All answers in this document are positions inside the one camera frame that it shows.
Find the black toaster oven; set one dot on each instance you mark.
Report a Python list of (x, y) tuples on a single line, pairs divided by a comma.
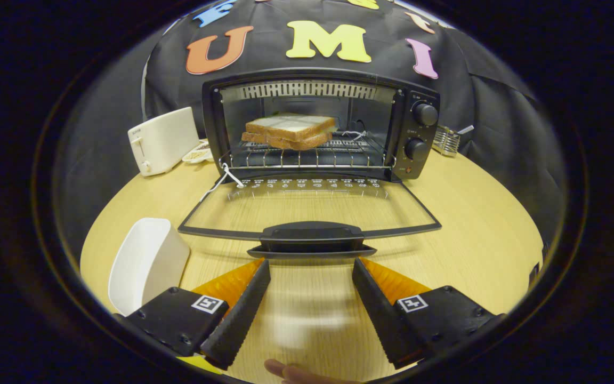
[(419, 128)]

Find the metal spoon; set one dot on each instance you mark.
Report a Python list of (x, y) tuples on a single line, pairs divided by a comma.
[(466, 129)]

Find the white pop-up toaster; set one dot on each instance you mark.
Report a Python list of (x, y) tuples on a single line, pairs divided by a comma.
[(163, 141)]

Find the white food container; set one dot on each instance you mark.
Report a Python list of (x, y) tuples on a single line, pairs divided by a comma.
[(147, 261)]

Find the toast sandwich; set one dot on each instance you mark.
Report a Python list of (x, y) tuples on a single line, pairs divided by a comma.
[(291, 130)]

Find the black backdrop cloth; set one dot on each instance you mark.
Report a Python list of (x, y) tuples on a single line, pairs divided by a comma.
[(477, 106)]

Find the small snack plate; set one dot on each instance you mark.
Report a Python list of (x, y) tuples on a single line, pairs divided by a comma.
[(198, 154)]

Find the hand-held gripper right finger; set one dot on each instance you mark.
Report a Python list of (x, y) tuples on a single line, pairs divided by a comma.
[(379, 314)]

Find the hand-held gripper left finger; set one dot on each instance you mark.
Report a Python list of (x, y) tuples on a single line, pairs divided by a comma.
[(243, 314)]

